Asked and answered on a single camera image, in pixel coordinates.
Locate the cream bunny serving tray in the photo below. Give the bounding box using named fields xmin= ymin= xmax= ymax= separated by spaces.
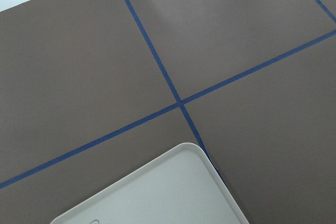
xmin=54 ymin=143 xmax=247 ymax=223

